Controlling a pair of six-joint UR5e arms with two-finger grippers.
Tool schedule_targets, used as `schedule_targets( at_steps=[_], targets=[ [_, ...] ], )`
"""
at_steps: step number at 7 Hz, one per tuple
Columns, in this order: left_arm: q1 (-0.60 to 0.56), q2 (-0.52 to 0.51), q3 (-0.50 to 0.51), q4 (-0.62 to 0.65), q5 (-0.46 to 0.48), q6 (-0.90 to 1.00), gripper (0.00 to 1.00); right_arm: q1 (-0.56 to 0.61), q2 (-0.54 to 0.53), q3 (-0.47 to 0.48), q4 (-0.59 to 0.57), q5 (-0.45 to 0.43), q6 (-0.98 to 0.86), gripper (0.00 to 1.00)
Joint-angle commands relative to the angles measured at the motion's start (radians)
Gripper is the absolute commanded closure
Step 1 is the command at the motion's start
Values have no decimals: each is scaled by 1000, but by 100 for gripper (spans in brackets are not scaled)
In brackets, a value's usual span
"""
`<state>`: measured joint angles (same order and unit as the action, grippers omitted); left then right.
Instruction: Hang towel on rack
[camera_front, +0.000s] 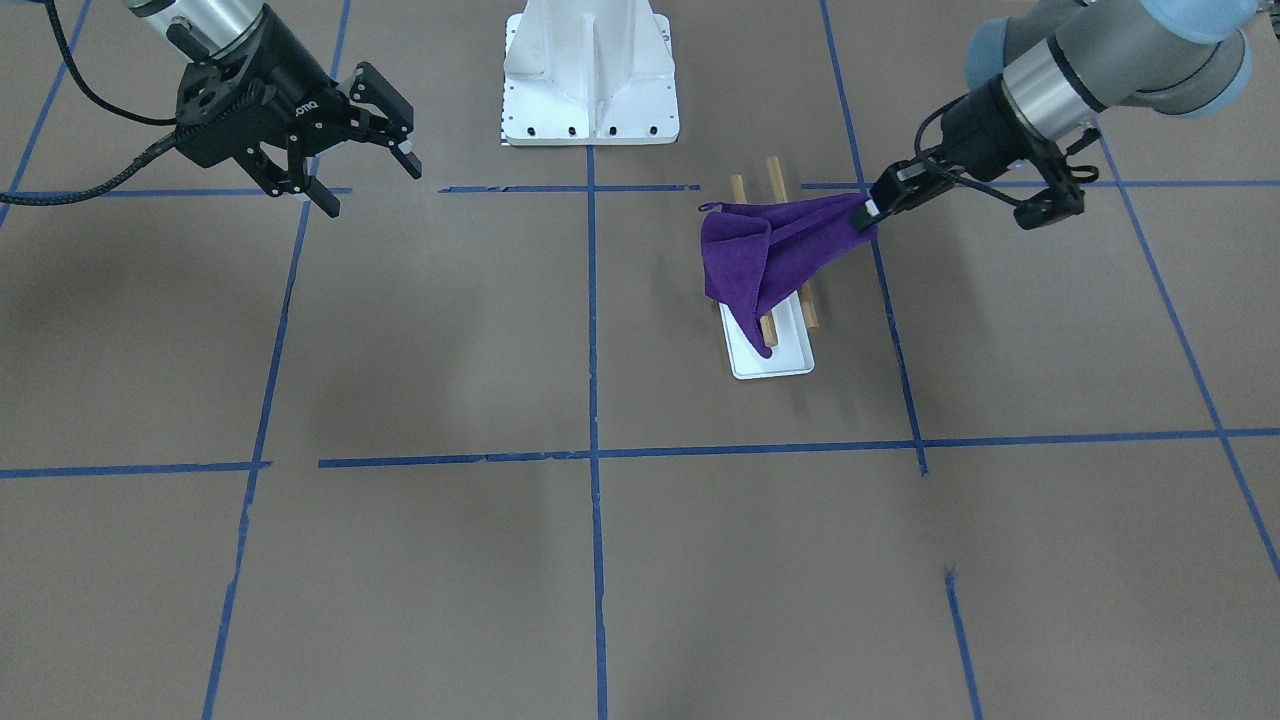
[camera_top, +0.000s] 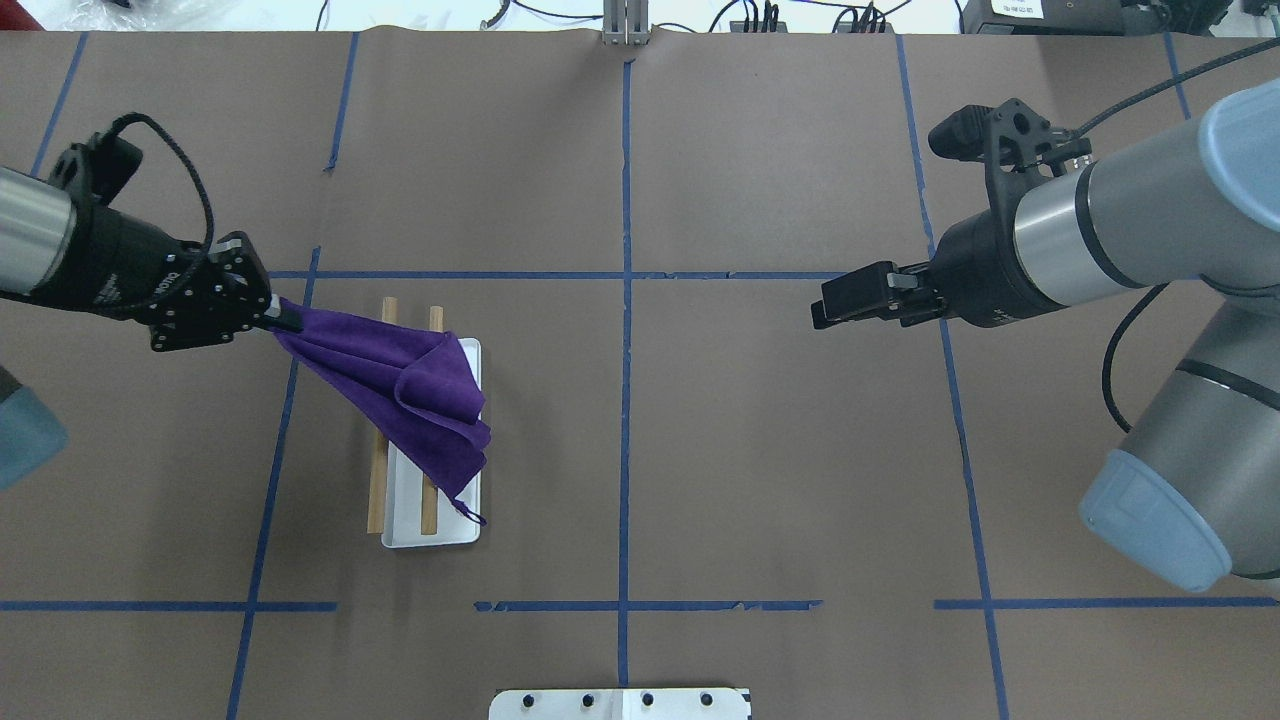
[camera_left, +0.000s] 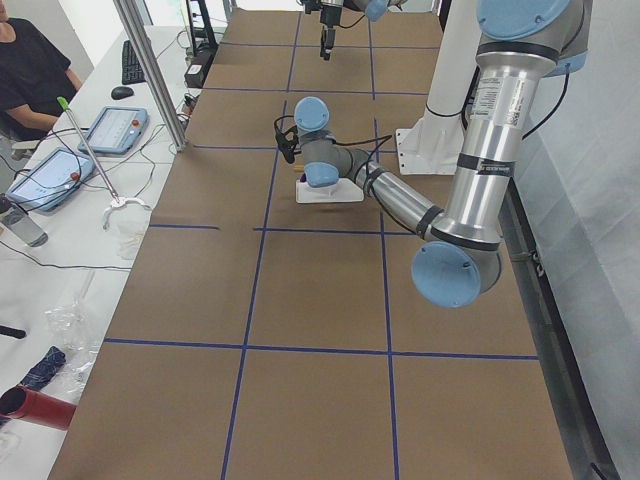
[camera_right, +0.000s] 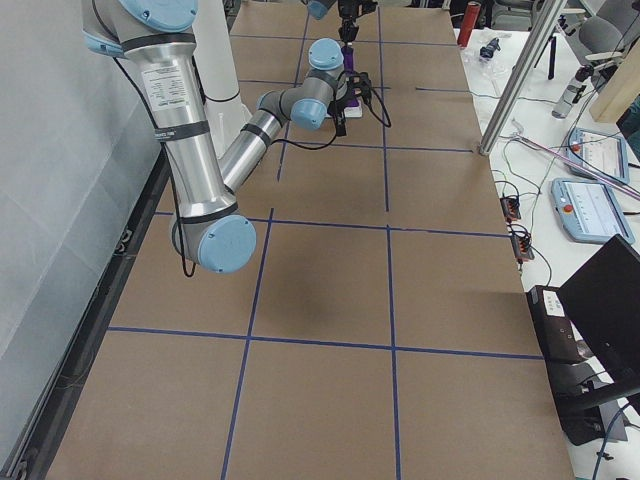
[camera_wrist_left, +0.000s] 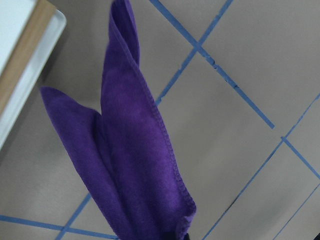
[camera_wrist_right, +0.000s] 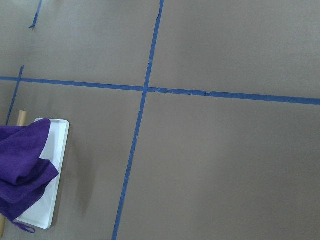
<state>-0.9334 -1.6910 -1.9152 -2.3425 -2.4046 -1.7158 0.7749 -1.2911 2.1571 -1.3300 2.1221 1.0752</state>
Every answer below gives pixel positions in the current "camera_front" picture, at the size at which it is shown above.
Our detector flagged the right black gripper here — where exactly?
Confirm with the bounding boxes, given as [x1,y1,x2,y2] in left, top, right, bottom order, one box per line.
[175,10,422,218]

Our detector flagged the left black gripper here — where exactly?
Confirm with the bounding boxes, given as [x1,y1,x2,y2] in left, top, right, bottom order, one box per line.
[852,78,1057,233]

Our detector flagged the purple towel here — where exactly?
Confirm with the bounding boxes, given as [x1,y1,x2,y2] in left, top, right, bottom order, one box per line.
[699,192,877,359]

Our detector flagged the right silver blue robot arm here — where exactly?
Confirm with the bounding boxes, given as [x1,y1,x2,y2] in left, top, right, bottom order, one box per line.
[128,1,422,217]

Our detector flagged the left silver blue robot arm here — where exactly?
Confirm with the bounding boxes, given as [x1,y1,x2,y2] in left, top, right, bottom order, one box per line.
[850,1,1266,232]

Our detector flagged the wooden rack bar far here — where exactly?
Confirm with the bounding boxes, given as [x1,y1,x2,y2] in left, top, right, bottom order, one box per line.
[765,155,820,331]

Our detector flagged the white rack base tray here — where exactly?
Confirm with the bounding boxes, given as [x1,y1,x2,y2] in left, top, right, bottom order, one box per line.
[721,290,815,380]

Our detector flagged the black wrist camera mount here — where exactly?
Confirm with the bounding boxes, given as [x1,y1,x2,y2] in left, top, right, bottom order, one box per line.
[1012,150,1085,231]

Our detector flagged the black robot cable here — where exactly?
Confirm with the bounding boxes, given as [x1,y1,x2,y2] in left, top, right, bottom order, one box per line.
[0,0,186,208]

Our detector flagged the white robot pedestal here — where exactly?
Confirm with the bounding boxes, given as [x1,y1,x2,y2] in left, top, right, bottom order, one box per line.
[500,1,681,147]

